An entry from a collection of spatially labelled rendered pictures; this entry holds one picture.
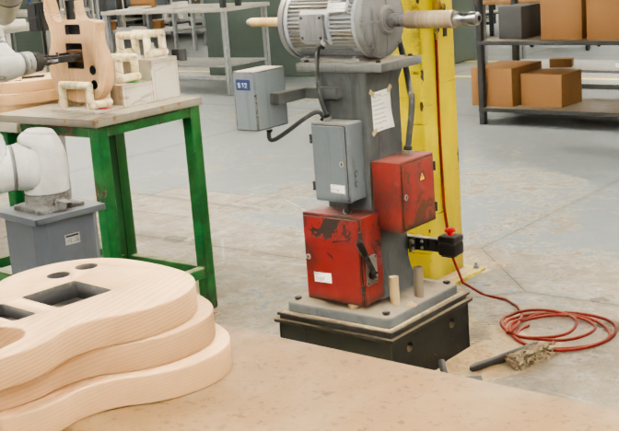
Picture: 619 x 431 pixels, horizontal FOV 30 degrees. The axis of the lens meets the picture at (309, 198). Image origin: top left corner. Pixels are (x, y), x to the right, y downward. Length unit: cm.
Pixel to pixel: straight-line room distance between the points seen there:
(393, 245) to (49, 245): 117
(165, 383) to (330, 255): 228
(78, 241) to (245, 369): 226
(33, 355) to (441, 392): 56
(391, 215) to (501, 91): 535
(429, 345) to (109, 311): 247
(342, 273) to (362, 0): 91
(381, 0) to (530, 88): 531
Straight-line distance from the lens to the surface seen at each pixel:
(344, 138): 382
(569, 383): 406
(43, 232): 393
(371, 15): 383
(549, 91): 903
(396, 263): 407
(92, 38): 456
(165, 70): 478
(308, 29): 392
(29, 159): 395
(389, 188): 386
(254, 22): 423
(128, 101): 465
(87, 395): 168
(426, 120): 494
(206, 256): 488
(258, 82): 383
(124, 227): 517
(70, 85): 465
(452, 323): 418
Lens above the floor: 154
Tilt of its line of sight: 13 degrees down
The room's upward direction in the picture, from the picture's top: 4 degrees counter-clockwise
